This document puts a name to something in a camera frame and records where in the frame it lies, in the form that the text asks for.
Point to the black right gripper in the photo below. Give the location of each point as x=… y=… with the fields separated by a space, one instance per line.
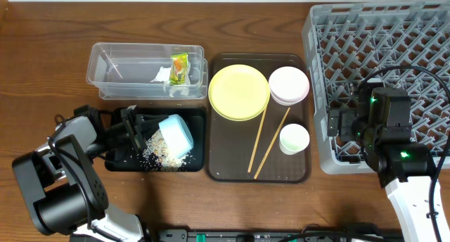
x=332 y=122

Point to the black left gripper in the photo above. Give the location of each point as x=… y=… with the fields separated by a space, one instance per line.
x=131 y=130

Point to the rice and nut leftovers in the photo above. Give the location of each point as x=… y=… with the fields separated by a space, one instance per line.
x=157 y=156

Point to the light blue bowl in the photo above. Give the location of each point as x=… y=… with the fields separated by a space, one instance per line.
x=177 y=136

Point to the green snack wrapper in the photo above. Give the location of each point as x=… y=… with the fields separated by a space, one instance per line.
x=179 y=68

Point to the white cup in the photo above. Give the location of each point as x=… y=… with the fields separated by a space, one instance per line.
x=293 y=138

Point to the pink round plate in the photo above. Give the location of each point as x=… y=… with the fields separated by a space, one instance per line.
x=288 y=85

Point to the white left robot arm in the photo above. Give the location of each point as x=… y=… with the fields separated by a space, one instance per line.
x=60 y=187

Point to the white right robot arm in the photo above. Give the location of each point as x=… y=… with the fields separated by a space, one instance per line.
x=406 y=172

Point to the grey dishwasher rack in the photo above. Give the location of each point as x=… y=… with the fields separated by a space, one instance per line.
x=405 y=44

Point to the crumpled white tissue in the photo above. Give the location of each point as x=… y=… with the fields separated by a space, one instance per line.
x=162 y=88

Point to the black rectangular tray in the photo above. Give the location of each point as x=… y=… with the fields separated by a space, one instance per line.
x=121 y=159

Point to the clear plastic bin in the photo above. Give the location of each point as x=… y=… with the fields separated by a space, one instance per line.
x=123 y=71

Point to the right wooden chopstick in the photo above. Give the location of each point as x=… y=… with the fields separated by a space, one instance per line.
x=261 y=165

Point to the wooden chopstick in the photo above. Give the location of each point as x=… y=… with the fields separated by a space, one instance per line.
x=254 y=150
x=261 y=165

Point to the yellow round plate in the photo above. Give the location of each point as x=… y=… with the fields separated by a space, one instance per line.
x=239 y=92

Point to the left wooden chopstick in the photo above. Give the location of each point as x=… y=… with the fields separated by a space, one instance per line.
x=254 y=150

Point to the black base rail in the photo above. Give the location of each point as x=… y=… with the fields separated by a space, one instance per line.
x=358 y=232

